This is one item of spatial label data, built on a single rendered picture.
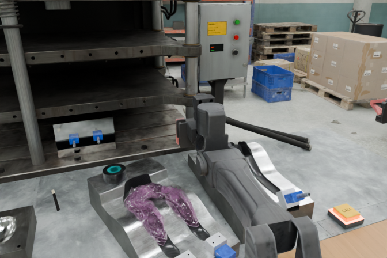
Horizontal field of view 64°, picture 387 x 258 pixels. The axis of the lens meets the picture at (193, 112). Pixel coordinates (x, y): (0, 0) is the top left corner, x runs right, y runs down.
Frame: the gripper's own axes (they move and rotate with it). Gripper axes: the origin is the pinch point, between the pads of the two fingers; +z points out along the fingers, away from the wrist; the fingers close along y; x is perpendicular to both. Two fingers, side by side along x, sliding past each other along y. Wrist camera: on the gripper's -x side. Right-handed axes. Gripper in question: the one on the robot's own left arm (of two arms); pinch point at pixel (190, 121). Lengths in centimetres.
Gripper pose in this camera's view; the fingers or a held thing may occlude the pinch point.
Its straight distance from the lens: 84.0
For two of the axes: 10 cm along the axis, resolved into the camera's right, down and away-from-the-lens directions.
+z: -2.5, -3.2, 9.1
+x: 0.1, 9.4, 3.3
